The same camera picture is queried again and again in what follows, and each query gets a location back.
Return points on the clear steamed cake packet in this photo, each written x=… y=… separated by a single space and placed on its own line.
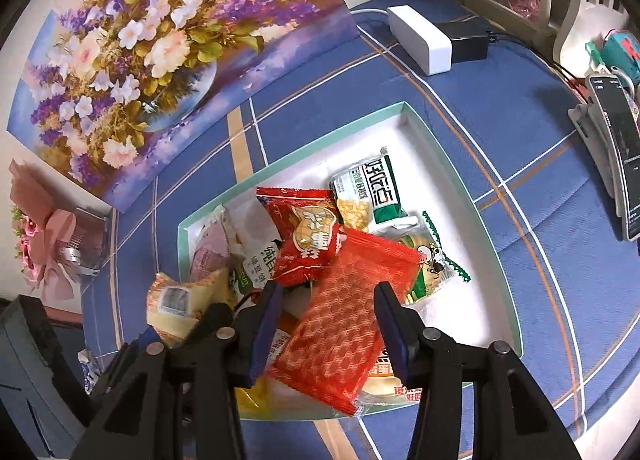
x=385 y=380

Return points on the teal item on chair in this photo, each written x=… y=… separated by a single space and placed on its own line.
x=620 y=52

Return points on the red candy packet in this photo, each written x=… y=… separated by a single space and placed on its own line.
x=305 y=240

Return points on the black smartphone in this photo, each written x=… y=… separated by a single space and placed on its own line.
x=617 y=140

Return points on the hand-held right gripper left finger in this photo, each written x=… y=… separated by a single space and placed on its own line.
x=262 y=335

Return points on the white tray with teal rim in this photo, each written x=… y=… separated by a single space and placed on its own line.
x=440 y=175

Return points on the crumpled blue white wrapper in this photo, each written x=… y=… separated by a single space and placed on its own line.
x=90 y=367

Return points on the yellow bread packet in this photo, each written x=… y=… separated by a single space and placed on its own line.
x=255 y=400

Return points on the red patterned snack packet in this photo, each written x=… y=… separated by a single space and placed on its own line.
x=340 y=320

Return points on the pink snack packet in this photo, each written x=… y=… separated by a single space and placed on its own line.
x=210 y=255

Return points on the beige cake packet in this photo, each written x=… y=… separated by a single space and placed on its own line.
x=175 y=300

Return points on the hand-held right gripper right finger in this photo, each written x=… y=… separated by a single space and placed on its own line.
x=392 y=335

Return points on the pink flower bouquet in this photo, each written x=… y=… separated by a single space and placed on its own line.
x=55 y=240

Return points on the green white cracker packet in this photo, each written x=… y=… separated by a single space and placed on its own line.
x=372 y=190

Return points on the green panda snack packet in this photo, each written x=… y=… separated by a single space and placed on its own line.
x=430 y=260

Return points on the black power adapter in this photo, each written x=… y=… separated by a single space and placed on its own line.
x=467 y=42

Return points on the flower painting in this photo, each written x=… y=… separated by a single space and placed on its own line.
x=150 y=40

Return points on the green white biscuit packet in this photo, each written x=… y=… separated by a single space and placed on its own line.
x=252 y=265

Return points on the white power strip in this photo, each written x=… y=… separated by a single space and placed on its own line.
x=420 y=37

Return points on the clear plastic vase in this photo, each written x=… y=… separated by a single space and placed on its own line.
x=95 y=235

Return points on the pink item on chair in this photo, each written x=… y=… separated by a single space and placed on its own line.
x=525 y=2

